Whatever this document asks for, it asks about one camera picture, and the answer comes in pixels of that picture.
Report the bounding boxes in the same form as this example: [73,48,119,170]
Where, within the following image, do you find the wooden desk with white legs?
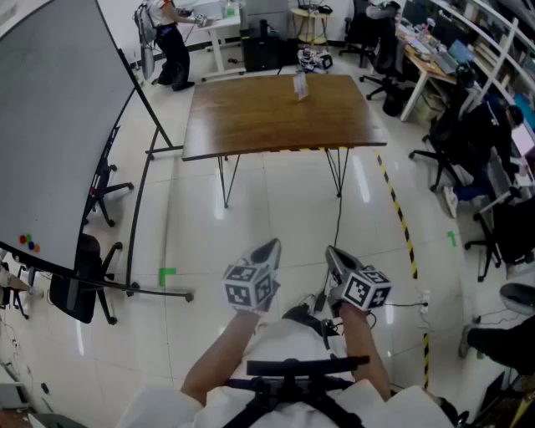
[396,24,477,122]

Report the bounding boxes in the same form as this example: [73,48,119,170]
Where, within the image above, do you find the grey jacket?
[365,0,402,22]

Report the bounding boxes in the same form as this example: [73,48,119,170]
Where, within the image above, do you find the person's dark trouser leg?
[282,303,323,334]

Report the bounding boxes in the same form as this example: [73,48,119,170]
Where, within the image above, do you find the black router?
[297,0,334,13]

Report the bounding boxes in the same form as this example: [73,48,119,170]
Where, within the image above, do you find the black office chair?
[338,0,380,68]
[408,77,477,193]
[81,162,135,229]
[463,187,535,283]
[48,233,125,326]

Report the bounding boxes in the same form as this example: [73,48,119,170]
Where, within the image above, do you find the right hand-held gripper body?
[328,265,393,318]

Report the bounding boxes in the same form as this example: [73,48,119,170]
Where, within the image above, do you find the white and black floor device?
[296,48,334,74]

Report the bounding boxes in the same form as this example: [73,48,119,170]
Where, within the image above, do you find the yellow and black hazard tape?
[374,150,419,280]

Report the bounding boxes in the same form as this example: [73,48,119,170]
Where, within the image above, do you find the person's right forearm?
[338,303,393,400]

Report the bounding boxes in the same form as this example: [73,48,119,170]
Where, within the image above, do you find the open laptop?
[434,39,476,74]

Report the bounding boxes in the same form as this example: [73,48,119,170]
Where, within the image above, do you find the person's white shirt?
[125,319,456,428]

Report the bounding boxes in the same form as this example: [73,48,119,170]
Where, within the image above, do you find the white box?
[195,0,225,20]

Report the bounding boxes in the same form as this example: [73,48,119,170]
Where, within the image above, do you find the grey office chair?
[359,12,413,101]

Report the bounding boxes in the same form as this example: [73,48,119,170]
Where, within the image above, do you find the black cabinet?
[241,35,282,73]

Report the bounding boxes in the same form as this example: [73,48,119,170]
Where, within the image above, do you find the silver refrigerator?
[240,0,290,41]

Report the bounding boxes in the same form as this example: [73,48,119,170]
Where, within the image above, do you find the black chest harness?
[223,354,371,428]

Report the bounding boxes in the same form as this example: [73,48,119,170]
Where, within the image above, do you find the whiteboard on black stand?
[0,0,196,304]

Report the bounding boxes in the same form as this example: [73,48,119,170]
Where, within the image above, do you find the black trash bin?
[382,89,409,118]

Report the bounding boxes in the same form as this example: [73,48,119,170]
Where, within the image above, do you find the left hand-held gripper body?
[222,257,282,314]

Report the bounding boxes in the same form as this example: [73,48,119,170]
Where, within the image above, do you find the yellow round side table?
[289,6,335,47]

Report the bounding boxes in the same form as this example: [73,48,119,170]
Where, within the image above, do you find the white standing desk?
[166,8,247,83]

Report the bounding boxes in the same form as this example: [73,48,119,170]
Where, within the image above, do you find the wooden table with metal legs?
[181,74,389,209]

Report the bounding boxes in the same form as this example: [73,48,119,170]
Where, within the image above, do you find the person's left forearm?
[180,309,262,405]

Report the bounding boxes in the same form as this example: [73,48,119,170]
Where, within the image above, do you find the black floor cable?
[319,196,344,302]

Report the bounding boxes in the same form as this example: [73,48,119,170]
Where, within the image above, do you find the white shelving unit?
[425,0,535,139]

